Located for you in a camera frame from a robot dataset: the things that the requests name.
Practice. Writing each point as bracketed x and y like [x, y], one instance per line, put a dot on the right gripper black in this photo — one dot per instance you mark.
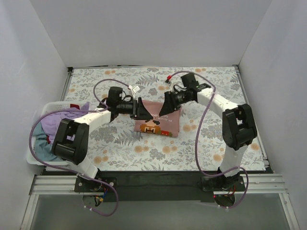
[170, 100]

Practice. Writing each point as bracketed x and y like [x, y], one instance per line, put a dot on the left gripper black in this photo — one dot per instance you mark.
[138, 108]

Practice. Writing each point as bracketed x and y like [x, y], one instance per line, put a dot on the pink t-shirt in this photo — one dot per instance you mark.
[167, 125]

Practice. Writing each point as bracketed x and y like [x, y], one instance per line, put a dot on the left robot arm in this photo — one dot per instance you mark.
[72, 136]

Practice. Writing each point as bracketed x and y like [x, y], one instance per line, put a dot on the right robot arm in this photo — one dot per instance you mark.
[238, 126]

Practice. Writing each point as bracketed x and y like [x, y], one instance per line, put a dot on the floral tablecloth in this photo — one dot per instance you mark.
[117, 147]

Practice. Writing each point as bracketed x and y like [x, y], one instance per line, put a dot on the lavender t-shirt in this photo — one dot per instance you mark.
[84, 107]

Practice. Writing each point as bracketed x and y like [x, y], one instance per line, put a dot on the teal blue t-shirt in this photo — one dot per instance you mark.
[42, 145]

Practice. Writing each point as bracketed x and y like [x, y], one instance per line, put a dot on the white plastic laundry basket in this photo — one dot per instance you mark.
[45, 111]

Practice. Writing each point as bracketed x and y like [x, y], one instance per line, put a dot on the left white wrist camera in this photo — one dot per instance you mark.
[134, 89]

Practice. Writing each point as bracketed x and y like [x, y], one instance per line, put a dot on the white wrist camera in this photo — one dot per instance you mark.
[134, 89]
[168, 79]

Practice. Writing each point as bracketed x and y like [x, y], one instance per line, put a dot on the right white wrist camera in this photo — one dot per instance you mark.
[168, 79]

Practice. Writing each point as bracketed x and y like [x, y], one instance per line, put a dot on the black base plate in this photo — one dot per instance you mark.
[155, 186]

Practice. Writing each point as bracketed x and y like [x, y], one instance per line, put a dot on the aluminium table edge rail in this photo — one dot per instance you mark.
[67, 83]

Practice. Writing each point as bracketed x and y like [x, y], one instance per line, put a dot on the aluminium front frame rail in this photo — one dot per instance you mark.
[159, 201]

